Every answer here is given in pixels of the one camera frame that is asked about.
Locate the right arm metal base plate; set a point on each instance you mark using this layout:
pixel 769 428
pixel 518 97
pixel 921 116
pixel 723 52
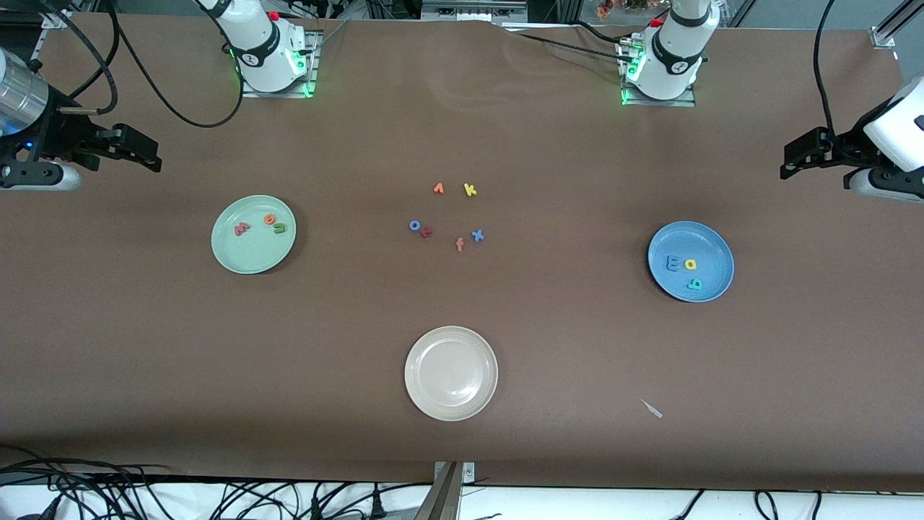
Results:
pixel 278 92

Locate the white paper scrap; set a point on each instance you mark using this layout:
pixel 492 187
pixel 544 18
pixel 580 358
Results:
pixel 652 409

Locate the green plate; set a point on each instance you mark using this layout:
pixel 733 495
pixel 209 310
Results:
pixel 249 253

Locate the metal frame beam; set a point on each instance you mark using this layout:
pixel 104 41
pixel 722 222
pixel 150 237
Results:
pixel 469 11

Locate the orange background object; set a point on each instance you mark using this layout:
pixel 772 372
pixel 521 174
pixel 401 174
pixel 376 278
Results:
pixel 606 9

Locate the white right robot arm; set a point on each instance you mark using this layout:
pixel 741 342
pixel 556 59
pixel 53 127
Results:
pixel 260 43

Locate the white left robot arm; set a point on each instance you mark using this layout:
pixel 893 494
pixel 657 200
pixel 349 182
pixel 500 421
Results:
pixel 671 58

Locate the teal letter P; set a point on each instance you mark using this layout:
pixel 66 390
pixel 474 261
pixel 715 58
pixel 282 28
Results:
pixel 697 286

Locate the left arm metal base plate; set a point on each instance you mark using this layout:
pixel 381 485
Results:
pixel 660 102

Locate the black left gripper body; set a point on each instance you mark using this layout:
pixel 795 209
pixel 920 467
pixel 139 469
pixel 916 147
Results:
pixel 842 149

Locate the beige plate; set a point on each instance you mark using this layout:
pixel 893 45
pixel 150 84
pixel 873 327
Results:
pixel 451 373

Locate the pink letter W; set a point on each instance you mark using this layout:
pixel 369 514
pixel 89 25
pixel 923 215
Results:
pixel 242 230

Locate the brown table cover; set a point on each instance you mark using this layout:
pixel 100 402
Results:
pixel 462 123

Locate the blue letter E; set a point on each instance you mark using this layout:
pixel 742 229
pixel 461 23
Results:
pixel 670 263

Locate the aluminium frame rail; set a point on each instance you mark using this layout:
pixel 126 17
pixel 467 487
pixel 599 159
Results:
pixel 888 30
pixel 50 22

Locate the grey metal bar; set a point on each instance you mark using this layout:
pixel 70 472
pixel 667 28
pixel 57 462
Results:
pixel 440 502

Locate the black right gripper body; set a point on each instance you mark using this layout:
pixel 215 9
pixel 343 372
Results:
pixel 59 135

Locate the metal table bracket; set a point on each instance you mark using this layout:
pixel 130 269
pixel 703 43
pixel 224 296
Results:
pixel 468 472

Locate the blue plate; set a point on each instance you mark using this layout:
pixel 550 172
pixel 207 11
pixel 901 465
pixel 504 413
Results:
pixel 711 249

